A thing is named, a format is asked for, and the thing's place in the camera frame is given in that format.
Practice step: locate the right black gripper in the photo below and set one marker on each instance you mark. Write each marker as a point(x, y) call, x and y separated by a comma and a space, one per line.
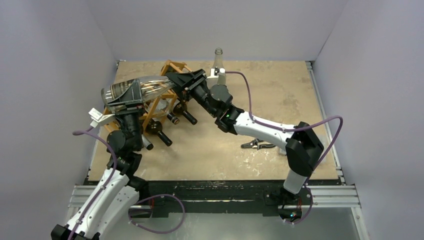
point(190, 84)

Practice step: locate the tall clear bottle back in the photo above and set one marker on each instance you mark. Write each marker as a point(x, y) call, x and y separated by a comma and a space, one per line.
point(218, 63)

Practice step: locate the dark bottle in lower rack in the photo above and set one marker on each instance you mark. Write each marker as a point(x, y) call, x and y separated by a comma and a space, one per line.
point(155, 127)

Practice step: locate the clear liquor bottle black cap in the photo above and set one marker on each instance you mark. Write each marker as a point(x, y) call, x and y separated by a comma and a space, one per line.
point(162, 108)

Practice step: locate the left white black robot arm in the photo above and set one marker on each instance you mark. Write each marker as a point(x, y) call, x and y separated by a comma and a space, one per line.
point(118, 187)

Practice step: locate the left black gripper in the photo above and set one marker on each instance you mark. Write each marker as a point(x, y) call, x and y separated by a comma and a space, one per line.
point(132, 99)

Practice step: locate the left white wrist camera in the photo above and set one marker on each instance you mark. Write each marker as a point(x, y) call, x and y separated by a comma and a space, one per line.
point(100, 119)

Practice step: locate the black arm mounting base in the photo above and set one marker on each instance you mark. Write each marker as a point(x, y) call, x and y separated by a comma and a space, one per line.
point(160, 198)

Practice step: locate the olive green wine bottle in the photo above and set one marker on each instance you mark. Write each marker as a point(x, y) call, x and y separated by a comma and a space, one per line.
point(167, 69)

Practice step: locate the clear plastic parts box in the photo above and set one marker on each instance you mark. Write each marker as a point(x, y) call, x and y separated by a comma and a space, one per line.
point(282, 151)

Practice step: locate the dark labelled wine bottle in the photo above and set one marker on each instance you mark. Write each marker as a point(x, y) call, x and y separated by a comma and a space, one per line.
point(181, 109)

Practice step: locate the black pruning shears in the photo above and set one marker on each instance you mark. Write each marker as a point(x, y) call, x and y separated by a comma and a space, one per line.
point(257, 144)

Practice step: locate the clear bottle front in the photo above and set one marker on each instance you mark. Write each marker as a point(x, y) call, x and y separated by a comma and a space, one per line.
point(152, 86)

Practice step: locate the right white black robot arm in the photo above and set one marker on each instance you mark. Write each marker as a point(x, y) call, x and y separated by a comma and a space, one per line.
point(300, 143)

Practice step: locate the wooden wine rack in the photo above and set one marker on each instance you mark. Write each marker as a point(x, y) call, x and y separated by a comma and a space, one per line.
point(127, 70)

